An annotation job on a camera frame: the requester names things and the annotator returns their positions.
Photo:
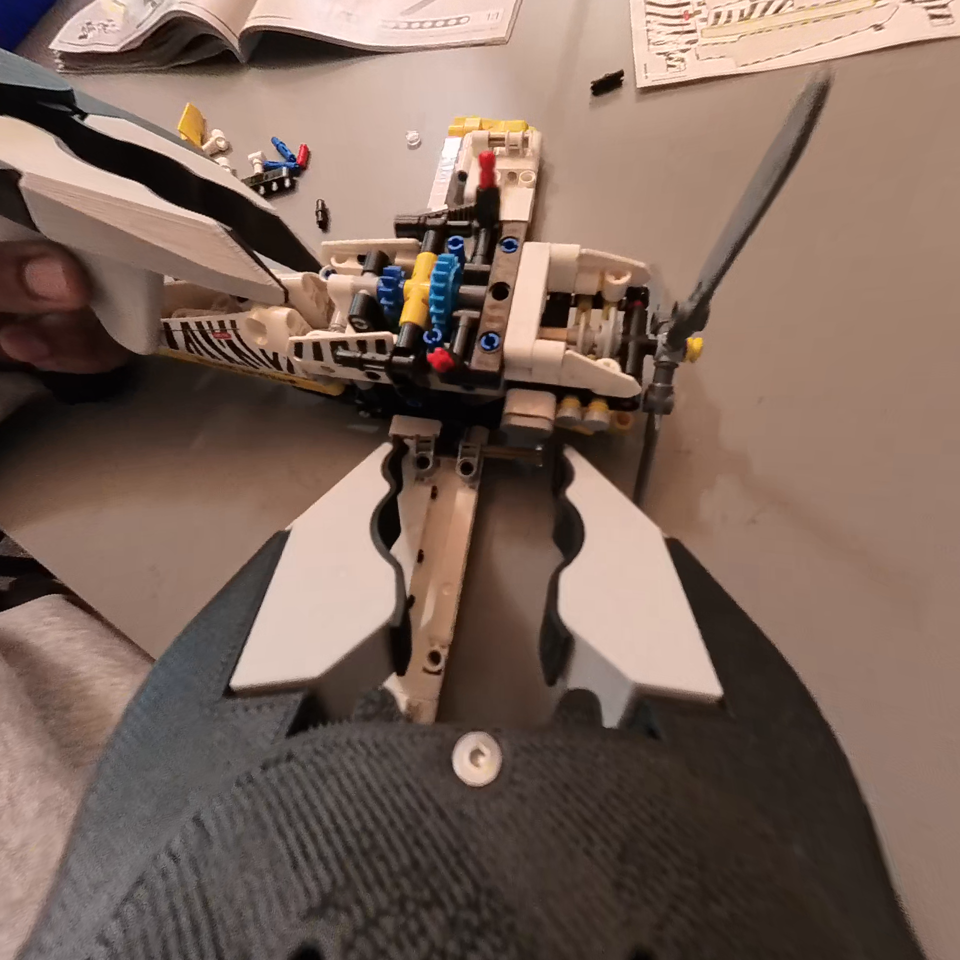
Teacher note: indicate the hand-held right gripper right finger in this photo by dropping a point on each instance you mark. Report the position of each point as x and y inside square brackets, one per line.
[637, 615]

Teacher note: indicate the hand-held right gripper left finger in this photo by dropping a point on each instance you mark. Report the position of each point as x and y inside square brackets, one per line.
[315, 600]

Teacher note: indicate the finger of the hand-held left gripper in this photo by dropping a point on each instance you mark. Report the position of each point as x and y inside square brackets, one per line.
[150, 240]
[150, 161]

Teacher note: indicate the white zebra-striped lego plane model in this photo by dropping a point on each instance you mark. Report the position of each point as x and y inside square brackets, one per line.
[517, 300]

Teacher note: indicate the yellow lego piece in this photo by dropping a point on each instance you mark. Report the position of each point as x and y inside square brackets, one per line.
[193, 121]

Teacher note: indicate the white lego connector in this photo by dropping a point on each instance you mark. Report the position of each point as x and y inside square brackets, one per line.
[259, 160]
[217, 141]

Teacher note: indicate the blue lego pin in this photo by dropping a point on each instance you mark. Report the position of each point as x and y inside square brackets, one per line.
[285, 148]

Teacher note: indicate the black lego pin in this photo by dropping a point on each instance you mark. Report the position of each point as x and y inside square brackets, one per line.
[607, 80]
[322, 213]

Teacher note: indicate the lego instruction booklet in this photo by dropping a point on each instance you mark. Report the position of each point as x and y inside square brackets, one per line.
[300, 26]

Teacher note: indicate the person's left hand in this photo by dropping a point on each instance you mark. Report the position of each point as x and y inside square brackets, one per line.
[45, 300]

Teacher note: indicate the blue plastic bin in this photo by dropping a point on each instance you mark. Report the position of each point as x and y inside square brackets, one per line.
[22, 19]

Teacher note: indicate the small toy wheel assembly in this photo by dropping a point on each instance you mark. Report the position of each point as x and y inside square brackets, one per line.
[271, 180]

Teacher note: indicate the instruction sheet left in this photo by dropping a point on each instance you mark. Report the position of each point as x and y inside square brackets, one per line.
[787, 37]

